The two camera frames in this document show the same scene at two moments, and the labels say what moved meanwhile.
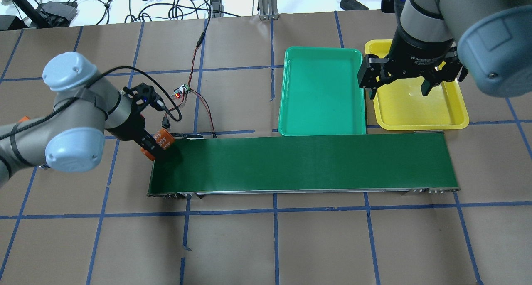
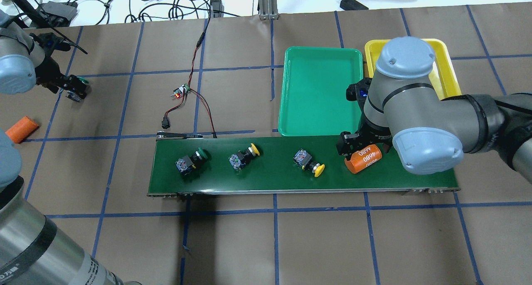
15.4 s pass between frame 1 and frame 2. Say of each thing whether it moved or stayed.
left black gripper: moved
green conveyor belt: stayed
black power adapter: stayed
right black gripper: moved
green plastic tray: stayed
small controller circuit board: stayed
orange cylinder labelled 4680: moved
